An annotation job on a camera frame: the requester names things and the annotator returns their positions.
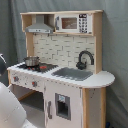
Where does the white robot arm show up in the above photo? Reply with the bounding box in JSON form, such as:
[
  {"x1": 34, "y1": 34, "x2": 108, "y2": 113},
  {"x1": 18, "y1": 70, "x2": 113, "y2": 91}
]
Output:
[{"x1": 0, "y1": 82, "x2": 43, "y2": 128}]

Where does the wooden toy kitchen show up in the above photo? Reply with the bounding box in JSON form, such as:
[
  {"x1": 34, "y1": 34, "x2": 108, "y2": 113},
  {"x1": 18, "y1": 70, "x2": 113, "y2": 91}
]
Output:
[{"x1": 8, "y1": 10, "x2": 115, "y2": 128}]

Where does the grey toy sink basin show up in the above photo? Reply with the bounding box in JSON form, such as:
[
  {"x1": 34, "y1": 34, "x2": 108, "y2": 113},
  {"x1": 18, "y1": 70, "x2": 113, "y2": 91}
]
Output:
[{"x1": 52, "y1": 67, "x2": 92, "y2": 81}]

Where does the black toy faucet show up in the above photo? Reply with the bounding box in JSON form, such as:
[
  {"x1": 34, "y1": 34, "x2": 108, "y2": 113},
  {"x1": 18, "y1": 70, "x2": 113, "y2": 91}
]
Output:
[{"x1": 75, "y1": 50, "x2": 95, "y2": 71}]

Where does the black toy stovetop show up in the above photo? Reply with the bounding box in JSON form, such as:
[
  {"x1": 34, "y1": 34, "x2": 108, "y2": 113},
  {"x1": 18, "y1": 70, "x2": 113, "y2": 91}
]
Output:
[{"x1": 20, "y1": 63, "x2": 56, "y2": 73}]

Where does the silver toy pot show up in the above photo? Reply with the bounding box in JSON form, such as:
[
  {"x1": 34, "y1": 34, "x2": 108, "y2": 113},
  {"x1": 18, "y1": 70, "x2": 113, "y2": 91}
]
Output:
[{"x1": 24, "y1": 56, "x2": 39, "y2": 66}]

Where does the red oven knob right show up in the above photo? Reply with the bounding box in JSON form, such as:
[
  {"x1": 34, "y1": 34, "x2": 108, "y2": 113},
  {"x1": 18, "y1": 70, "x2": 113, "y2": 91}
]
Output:
[{"x1": 32, "y1": 81, "x2": 37, "y2": 87}]

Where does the red oven knob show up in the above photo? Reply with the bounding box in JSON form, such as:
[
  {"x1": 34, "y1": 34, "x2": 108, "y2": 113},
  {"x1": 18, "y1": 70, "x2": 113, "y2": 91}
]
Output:
[
  {"x1": 13, "y1": 76, "x2": 19, "y2": 82},
  {"x1": 32, "y1": 81, "x2": 37, "y2": 87}
]

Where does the grey ice dispenser panel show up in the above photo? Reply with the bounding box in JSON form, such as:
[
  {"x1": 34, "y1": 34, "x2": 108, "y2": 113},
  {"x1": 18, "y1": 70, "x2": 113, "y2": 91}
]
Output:
[{"x1": 55, "y1": 94, "x2": 71, "y2": 120}]

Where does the toy microwave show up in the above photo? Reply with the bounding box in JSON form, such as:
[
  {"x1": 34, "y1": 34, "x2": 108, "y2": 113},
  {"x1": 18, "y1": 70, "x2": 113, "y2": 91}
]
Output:
[{"x1": 55, "y1": 14, "x2": 93, "y2": 34}]

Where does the grey range hood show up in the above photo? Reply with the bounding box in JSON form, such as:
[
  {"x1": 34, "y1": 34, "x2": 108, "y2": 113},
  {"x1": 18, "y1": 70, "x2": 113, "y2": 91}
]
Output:
[{"x1": 25, "y1": 15, "x2": 54, "y2": 34}]

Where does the red oven knob left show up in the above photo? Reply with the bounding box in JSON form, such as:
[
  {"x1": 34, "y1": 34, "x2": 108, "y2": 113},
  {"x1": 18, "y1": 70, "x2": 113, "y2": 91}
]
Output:
[{"x1": 13, "y1": 76, "x2": 19, "y2": 82}]

